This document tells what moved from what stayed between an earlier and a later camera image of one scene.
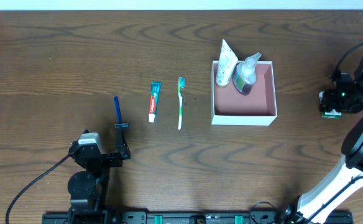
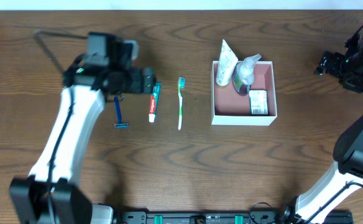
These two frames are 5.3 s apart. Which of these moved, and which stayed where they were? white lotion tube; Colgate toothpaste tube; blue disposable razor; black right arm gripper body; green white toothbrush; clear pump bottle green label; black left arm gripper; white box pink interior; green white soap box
Moved: green white soap box; black left arm gripper; black right arm gripper body
Stayed: white lotion tube; clear pump bottle green label; blue disposable razor; white box pink interior; green white toothbrush; Colgate toothpaste tube
